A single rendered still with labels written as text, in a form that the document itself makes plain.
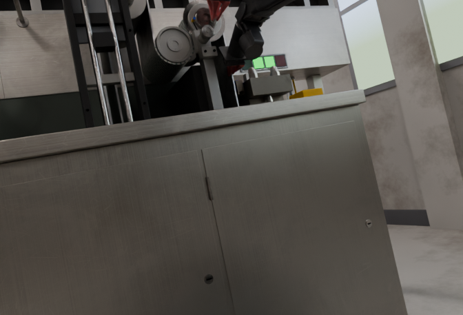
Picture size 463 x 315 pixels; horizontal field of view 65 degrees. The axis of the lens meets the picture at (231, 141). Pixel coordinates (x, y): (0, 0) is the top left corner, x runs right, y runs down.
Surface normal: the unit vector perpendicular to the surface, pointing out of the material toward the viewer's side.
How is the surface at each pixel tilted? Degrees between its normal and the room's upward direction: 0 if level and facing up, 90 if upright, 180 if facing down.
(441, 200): 90
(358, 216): 90
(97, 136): 90
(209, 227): 90
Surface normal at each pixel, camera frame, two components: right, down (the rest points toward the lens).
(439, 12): -0.84, 0.15
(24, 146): 0.39, -0.14
